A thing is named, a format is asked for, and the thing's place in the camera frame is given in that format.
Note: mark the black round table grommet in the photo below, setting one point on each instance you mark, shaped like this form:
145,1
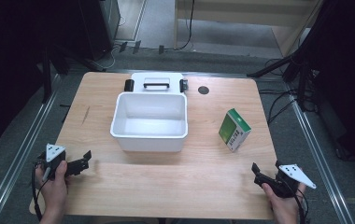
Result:
203,90

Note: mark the black computer tower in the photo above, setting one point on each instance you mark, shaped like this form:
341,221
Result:
99,28

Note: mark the light wooden panel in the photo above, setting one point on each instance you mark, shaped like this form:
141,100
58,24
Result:
244,12

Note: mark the metal floor rail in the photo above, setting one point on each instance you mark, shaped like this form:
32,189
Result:
13,165
319,155

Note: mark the person's right hand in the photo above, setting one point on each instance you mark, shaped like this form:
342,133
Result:
286,209

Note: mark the green and white carton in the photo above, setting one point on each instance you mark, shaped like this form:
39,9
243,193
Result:
233,129

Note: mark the white plastic storage box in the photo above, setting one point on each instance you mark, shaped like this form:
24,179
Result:
149,121

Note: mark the person's left hand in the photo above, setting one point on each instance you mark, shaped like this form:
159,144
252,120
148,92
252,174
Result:
55,190

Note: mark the black metal stand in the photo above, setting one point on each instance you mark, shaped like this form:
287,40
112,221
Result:
47,77

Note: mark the black tripod stand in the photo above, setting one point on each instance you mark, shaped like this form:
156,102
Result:
291,65

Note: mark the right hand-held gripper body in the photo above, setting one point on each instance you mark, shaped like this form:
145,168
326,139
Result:
286,183

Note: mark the dark curtain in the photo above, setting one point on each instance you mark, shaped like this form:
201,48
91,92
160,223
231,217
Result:
10,62
350,77

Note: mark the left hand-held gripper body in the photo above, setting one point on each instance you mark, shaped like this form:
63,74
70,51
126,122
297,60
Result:
54,151

